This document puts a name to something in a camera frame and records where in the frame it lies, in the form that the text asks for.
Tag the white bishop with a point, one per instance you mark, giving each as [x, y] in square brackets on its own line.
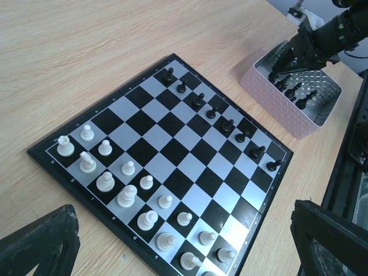
[105, 182]

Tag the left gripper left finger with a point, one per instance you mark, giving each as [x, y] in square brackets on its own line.
[50, 245]

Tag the black pawn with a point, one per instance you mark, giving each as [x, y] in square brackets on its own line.
[198, 101]
[168, 76]
[182, 87]
[272, 166]

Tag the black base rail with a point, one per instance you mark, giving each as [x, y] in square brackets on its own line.
[346, 193]

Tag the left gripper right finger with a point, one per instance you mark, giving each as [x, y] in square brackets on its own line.
[326, 242]

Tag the pink tray of black pieces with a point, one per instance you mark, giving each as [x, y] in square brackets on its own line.
[301, 101]

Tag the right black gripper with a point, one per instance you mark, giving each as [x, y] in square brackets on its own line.
[342, 33]

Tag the white pawn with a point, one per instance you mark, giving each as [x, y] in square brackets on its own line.
[165, 201]
[128, 168]
[147, 182]
[184, 218]
[105, 148]
[87, 134]

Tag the black and grey chessboard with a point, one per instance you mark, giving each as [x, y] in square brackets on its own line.
[211, 160]

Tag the white rook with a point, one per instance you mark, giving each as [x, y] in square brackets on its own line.
[65, 148]

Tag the white knight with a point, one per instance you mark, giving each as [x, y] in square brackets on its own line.
[87, 164]

